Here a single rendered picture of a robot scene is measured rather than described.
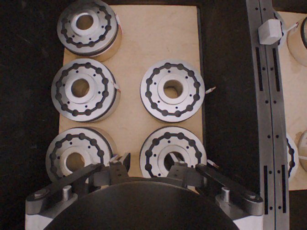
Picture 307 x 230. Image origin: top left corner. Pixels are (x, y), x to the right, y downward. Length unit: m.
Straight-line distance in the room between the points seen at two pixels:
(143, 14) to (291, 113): 0.35
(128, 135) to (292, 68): 0.35
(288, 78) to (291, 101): 0.05
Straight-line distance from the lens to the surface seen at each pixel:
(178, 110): 0.18
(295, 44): 0.37
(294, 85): 0.36
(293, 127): 0.34
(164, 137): 0.17
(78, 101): 0.20
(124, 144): 0.21
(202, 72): 0.24
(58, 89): 0.23
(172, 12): 0.30
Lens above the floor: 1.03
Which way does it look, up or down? 86 degrees down
